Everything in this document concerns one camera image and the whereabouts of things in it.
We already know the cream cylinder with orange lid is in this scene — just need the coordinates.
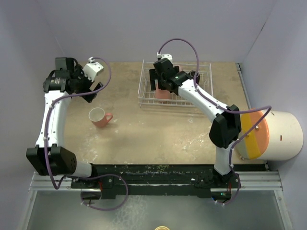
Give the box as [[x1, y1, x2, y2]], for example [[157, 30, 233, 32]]
[[235, 111, 304, 161]]

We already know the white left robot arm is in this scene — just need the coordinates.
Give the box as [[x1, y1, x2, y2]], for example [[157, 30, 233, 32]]
[[26, 57, 104, 188]]

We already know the black mug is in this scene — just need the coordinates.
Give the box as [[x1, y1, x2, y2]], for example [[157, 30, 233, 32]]
[[189, 70, 201, 84]]

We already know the white wire dish rack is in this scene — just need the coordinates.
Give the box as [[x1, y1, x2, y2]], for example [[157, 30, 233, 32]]
[[138, 61, 213, 107]]

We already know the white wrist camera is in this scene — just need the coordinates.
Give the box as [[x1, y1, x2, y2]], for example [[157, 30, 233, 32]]
[[157, 52, 173, 63], [83, 57, 104, 82]]

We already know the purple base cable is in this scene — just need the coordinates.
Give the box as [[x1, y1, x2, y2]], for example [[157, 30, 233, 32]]
[[80, 173, 130, 211], [214, 176, 244, 207]]

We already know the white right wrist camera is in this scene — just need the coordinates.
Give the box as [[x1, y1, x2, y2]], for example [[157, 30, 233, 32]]
[[157, 52, 173, 63]]

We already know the yellow round object at bottom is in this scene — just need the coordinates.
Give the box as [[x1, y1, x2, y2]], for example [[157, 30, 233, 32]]
[[154, 226, 170, 230]]

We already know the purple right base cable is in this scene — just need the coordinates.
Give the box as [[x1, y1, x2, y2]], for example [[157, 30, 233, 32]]
[[214, 176, 244, 207]]

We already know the salmon pink cup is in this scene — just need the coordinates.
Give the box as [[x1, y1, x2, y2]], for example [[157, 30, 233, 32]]
[[155, 83, 172, 103]]

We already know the salmon pink mug with handle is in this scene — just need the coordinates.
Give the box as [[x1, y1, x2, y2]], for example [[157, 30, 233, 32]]
[[88, 107, 113, 128]]

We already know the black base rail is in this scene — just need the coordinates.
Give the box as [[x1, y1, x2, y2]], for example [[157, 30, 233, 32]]
[[71, 164, 241, 200]]

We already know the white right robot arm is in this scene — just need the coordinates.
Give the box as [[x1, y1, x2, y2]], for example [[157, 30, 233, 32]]
[[149, 58, 241, 187]]

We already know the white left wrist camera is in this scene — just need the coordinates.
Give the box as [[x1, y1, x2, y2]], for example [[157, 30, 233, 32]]
[[83, 57, 104, 82]]

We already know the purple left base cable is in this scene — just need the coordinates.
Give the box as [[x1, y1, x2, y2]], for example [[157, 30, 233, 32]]
[[80, 173, 130, 211]]

